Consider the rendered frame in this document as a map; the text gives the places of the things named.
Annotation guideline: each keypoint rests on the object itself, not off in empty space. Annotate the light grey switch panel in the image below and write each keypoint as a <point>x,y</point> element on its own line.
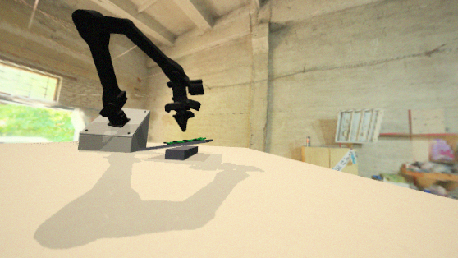
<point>184,151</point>

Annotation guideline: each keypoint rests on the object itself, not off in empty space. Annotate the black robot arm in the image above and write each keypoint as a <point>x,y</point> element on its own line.
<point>95,29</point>

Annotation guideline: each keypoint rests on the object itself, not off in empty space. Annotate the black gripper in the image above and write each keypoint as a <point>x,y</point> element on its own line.
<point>182,114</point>

